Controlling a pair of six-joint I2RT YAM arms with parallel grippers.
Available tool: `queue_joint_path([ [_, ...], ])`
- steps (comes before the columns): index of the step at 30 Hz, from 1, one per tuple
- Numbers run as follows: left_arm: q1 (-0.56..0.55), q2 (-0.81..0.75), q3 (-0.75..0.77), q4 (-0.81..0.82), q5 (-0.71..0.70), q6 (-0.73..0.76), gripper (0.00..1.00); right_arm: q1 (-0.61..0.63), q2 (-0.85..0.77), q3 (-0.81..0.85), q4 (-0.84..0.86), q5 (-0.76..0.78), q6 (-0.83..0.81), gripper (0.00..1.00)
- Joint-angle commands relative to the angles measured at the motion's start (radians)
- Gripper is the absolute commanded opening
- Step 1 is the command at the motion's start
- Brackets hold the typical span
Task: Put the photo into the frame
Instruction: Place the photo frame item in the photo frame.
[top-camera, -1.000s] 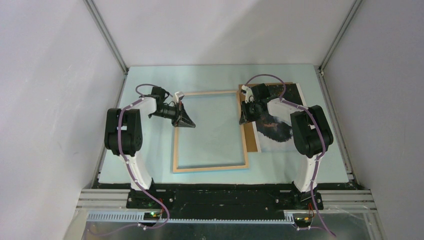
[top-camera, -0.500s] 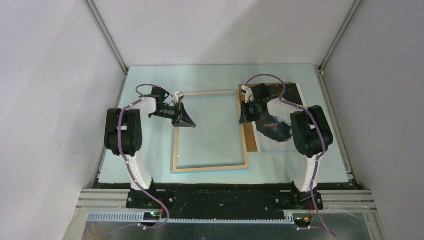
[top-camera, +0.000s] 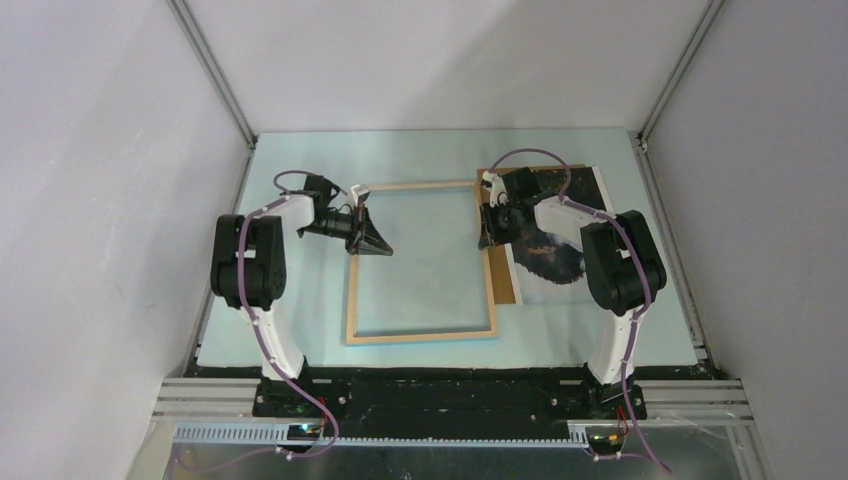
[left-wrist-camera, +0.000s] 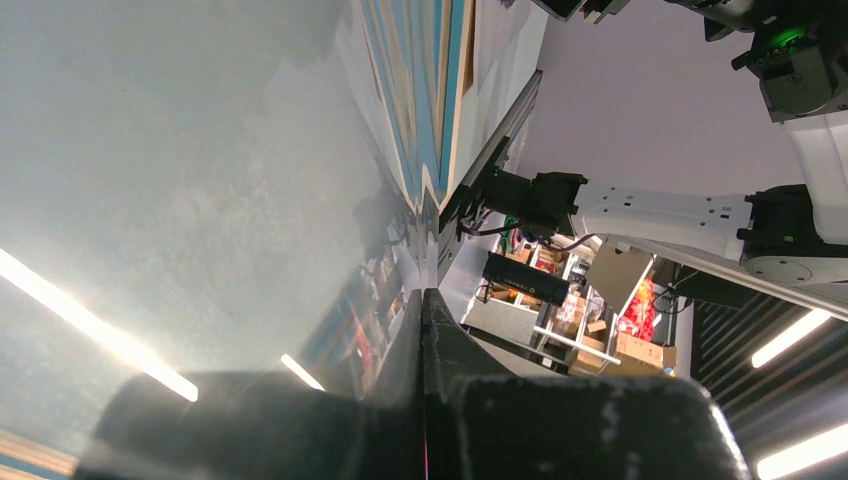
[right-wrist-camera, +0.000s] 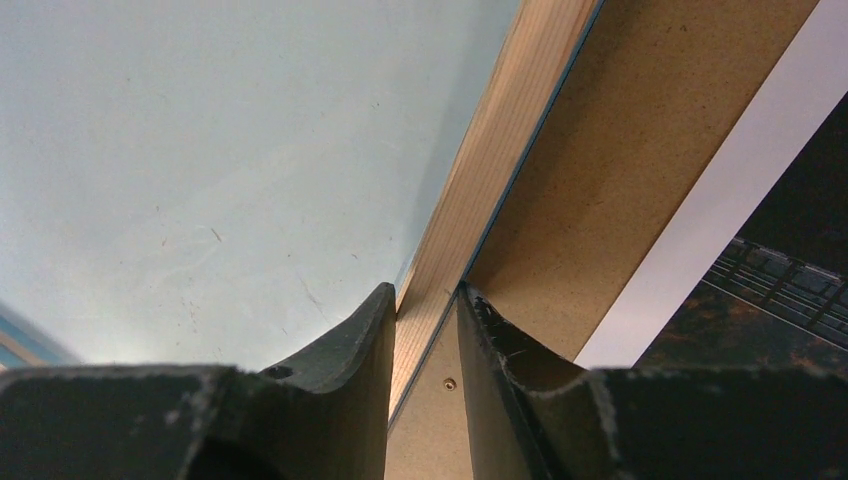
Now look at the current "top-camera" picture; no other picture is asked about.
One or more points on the landscape photo print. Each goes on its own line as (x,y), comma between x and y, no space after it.
(549,269)

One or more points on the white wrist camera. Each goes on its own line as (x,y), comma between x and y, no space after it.
(494,184)
(357,195)

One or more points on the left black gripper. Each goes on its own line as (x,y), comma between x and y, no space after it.
(370,242)

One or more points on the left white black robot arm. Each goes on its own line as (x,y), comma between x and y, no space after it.
(248,264)

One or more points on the aluminium corner post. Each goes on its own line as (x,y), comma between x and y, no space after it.
(203,51)
(680,68)

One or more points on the brown fibreboard backing board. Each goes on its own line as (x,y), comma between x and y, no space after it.
(549,179)

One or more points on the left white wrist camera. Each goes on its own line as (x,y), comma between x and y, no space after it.
(357,195)

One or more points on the right aluminium corner post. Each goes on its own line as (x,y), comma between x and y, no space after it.
(680,68)

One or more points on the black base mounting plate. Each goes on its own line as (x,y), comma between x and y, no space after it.
(449,404)

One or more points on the left aluminium corner post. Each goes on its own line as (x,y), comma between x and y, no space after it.
(203,51)

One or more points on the aluminium rail frame front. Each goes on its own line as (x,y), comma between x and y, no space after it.
(220,407)

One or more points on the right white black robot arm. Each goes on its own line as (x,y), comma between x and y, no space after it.
(622,266)

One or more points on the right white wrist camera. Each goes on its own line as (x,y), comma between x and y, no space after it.
(494,184)

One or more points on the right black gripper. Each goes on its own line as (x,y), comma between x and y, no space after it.
(489,234)

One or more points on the light wooden picture frame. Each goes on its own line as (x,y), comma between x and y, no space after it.
(437,285)

